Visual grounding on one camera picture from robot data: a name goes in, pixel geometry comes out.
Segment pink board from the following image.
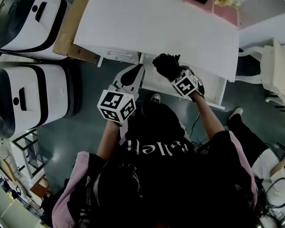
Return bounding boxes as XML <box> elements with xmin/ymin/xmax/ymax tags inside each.
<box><xmin>182</xmin><ymin>0</ymin><xmax>240</xmax><ymax>29</ymax></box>

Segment person's white shoe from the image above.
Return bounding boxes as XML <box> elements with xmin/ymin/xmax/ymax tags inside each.
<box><xmin>150</xmin><ymin>93</ymin><xmax>162</xmax><ymax>104</ymax></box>

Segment white cart black frame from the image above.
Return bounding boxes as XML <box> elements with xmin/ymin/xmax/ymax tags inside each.
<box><xmin>11</xmin><ymin>128</ymin><xmax>46</xmax><ymax>178</ymax></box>

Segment white and black machine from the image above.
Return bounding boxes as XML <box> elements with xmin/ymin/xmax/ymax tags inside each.
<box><xmin>0</xmin><ymin>64</ymin><xmax>83</xmax><ymax>139</ymax></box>
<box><xmin>0</xmin><ymin>0</ymin><xmax>72</xmax><ymax>61</ymax></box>

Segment person's black and pink shirt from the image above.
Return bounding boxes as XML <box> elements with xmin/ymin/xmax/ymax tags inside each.
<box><xmin>52</xmin><ymin>117</ymin><xmax>258</xmax><ymax>228</ymax></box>

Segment person's left forearm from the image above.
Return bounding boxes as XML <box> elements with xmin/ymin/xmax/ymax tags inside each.
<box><xmin>96</xmin><ymin>121</ymin><xmax>124</xmax><ymax>161</ymax></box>

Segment white desk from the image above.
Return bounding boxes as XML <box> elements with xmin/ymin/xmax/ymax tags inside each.
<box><xmin>73</xmin><ymin>0</ymin><xmax>240</xmax><ymax>83</ymax></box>

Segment person's right forearm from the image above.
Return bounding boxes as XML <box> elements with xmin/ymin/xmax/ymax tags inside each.
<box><xmin>192</xmin><ymin>94</ymin><xmax>226</xmax><ymax>140</ymax></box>

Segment person's black trousers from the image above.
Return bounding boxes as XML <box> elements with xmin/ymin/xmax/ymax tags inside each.
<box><xmin>135</xmin><ymin>102</ymin><xmax>181</xmax><ymax>133</ymax></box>

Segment brown cardboard box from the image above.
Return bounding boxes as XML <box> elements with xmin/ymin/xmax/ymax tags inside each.
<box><xmin>52</xmin><ymin>0</ymin><xmax>102</xmax><ymax>65</ymax></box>

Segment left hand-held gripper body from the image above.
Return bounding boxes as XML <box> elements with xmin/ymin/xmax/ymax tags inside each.
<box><xmin>96</xmin><ymin>83</ymin><xmax>140</xmax><ymax>124</ymax></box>

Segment white chair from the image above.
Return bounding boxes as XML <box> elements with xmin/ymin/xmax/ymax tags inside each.
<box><xmin>238</xmin><ymin>38</ymin><xmax>285</xmax><ymax>116</ymax></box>

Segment white drawer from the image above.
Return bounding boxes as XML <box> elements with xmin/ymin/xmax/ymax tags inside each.
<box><xmin>139</xmin><ymin>52</ymin><xmax>228</xmax><ymax>110</ymax></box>

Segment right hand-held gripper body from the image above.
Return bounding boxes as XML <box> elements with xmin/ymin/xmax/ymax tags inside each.
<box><xmin>170</xmin><ymin>69</ymin><xmax>206</xmax><ymax>102</ymax></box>

